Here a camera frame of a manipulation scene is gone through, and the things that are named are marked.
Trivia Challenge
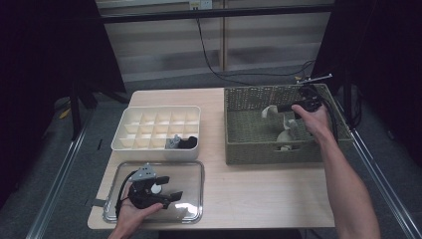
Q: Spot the green woven basket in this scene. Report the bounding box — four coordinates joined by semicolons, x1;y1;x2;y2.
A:
223;83;353;166

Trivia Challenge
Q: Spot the person's right hand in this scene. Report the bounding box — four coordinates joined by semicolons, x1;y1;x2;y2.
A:
291;104;332;143

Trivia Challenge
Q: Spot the white compartment storage box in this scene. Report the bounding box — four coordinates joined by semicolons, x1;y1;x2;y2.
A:
110;105;202;162

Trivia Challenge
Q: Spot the clear plastic lid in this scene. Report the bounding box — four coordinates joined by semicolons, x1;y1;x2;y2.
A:
103;160;206;224

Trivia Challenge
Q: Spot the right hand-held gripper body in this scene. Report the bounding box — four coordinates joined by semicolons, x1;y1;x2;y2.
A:
293;73;333;114

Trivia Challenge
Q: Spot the black wall cable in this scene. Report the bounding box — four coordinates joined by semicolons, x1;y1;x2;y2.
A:
196;18;258;87

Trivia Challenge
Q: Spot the black metal stand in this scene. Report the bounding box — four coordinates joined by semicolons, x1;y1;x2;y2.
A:
342;71;362;128
68;78;132;142

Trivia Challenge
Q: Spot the aluminium floor rail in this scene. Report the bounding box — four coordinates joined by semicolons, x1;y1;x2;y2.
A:
25;125;90;239
349;127;422;239

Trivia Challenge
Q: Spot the black tape piece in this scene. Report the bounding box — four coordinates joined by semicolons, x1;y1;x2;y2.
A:
85;197;107;208

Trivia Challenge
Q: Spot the white wall socket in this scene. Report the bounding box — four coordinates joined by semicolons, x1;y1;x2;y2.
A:
188;0;213;10

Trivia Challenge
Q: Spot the black sock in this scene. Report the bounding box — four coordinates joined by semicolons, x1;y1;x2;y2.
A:
178;135;199;149

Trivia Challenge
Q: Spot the black curtain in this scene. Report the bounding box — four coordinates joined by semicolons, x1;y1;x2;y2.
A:
310;0;422;167
0;0;127;203

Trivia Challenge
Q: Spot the person's left hand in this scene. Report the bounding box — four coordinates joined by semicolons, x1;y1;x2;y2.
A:
108;198;164;234

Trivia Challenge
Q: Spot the black floor cable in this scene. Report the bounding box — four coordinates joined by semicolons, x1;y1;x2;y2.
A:
218;59;317;83

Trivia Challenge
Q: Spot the black horizontal bar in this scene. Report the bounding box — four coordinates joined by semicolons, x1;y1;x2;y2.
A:
99;3;336;24

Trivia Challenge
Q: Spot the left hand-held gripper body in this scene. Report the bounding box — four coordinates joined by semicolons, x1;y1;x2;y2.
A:
127;162;171;210

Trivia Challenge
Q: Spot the right hand-held gripper cable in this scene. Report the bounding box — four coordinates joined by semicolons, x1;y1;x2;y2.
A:
319;98;339;140

